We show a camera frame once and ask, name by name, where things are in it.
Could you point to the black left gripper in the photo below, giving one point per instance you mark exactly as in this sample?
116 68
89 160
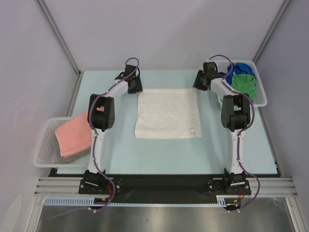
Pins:
138 88

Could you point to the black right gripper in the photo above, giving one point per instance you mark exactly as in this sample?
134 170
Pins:
199 81

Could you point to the white towel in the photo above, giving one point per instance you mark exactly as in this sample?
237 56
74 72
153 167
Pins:
168 113

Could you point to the pink towel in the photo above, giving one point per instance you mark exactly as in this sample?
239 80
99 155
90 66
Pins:
74 136

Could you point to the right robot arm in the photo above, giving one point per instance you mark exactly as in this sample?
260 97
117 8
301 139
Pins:
236 118

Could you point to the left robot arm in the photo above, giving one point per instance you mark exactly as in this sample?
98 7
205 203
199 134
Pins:
101 118

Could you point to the white basket with towels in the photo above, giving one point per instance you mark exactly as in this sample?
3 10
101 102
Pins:
260 99

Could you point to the blue towel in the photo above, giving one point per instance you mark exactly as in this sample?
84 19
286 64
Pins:
239 68

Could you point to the green towel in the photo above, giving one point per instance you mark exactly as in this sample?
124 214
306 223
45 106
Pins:
244 83

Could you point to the empty white perforated basket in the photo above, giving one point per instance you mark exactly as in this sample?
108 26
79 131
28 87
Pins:
47 152

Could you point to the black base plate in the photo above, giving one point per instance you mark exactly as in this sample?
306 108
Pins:
162 188

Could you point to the right aluminium frame post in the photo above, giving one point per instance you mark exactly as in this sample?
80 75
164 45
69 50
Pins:
272 28

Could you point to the aluminium frame post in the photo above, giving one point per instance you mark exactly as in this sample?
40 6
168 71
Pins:
57 34
272 28

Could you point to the left aluminium frame post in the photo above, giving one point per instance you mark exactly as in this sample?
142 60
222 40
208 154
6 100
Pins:
57 34

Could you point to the grey slotted cable duct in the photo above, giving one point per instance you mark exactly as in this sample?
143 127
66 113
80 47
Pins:
76 201

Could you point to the aluminium rail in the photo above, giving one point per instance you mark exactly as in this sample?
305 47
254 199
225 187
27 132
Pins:
67 186

